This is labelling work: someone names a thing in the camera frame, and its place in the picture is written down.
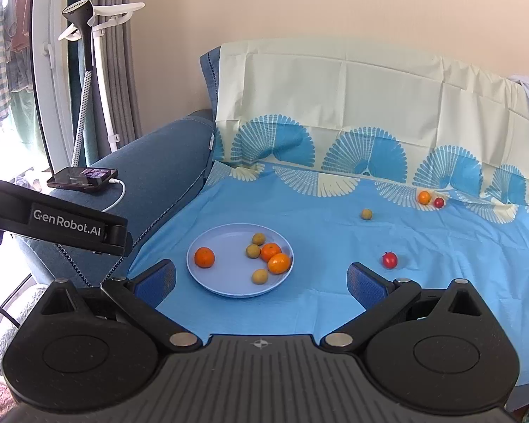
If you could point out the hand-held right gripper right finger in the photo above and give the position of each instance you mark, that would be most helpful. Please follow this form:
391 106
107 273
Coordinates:
363 285

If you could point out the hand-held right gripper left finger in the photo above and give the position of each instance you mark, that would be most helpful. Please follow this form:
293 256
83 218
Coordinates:
156 283

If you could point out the red cherry tomato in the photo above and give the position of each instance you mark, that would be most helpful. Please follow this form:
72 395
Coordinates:
390 260
438 202

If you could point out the small orange tangerine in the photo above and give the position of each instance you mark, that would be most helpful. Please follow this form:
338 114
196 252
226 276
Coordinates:
270 251
279 263
204 257
424 197

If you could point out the light blue plate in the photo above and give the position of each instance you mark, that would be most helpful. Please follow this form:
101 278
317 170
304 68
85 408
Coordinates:
233 273

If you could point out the black smartphone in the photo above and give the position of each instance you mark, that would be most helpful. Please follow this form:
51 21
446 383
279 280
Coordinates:
81 178

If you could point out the blue fan-print bed sheet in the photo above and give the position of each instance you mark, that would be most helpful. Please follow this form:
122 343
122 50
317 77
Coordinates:
335 238

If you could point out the blue sofa armrest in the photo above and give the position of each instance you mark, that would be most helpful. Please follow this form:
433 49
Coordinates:
158 163

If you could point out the white fluffy cloth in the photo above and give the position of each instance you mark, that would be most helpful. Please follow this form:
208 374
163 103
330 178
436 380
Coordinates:
9 330

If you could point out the white garment steamer stand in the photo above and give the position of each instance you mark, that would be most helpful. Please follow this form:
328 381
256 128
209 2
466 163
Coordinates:
110 53

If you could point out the grey curtain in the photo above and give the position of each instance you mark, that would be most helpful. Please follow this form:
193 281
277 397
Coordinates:
119 53

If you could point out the pink hanging garment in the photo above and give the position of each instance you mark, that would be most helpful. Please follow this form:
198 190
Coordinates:
21 13

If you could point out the white window frame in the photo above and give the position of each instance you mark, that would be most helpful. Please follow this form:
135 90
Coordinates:
48 75

